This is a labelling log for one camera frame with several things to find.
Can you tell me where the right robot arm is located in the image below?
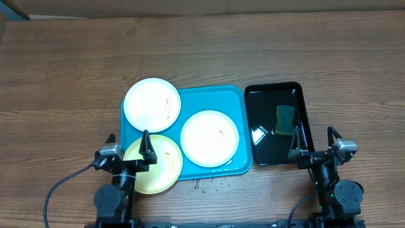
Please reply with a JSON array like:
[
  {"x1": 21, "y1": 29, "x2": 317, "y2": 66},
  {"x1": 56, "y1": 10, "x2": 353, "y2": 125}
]
[{"x1": 287, "y1": 126, "x2": 365, "y2": 227}]

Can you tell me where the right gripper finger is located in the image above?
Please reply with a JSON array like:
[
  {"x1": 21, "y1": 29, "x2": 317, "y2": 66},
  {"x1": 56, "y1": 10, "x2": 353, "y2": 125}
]
[
  {"x1": 288, "y1": 127, "x2": 301, "y2": 159},
  {"x1": 327, "y1": 125, "x2": 342, "y2": 146}
]

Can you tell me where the black plastic tray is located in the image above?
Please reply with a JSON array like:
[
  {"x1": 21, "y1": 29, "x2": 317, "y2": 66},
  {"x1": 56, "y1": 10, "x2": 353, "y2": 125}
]
[{"x1": 245, "y1": 82, "x2": 315, "y2": 166}]

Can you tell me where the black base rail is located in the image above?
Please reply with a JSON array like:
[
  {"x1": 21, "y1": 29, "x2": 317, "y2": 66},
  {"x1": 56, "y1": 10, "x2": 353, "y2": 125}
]
[{"x1": 84, "y1": 218, "x2": 366, "y2": 228}]

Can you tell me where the teal plastic tray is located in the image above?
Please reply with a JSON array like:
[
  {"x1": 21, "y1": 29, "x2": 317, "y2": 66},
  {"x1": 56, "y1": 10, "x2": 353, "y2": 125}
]
[{"x1": 120, "y1": 82, "x2": 252, "y2": 181}]

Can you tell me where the green yellow sponge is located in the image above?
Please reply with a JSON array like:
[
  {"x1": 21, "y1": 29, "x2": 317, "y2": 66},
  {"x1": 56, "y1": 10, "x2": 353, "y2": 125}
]
[{"x1": 275, "y1": 105, "x2": 295, "y2": 136}]

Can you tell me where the yellow plate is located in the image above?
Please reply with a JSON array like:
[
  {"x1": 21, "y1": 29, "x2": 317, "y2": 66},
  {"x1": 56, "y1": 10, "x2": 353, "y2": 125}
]
[{"x1": 135, "y1": 135, "x2": 183, "y2": 194}]

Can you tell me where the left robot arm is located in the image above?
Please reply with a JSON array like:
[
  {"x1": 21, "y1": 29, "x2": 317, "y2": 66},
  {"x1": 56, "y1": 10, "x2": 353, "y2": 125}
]
[{"x1": 93, "y1": 130, "x2": 158, "y2": 227}]

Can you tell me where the white plate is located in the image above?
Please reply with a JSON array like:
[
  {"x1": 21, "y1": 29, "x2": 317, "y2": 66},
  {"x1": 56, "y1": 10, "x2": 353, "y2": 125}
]
[
  {"x1": 180, "y1": 110, "x2": 239, "y2": 168},
  {"x1": 123, "y1": 78, "x2": 181, "y2": 133}
]

